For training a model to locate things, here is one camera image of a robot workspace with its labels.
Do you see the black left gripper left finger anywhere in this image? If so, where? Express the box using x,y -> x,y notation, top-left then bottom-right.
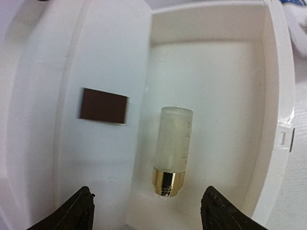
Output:
28,186 -> 95,230

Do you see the white three-drawer storage cabinet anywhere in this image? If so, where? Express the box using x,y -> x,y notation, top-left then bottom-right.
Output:
0,0 -> 295,230

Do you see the gold cap perfume bottle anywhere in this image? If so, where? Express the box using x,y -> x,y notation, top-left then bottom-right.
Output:
153,106 -> 193,197

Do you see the white printed t-shirt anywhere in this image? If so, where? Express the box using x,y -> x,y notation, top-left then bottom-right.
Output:
282,0 -> 307,83

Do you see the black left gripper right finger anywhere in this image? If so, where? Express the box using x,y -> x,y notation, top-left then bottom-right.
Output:
201,186 -> 266,230

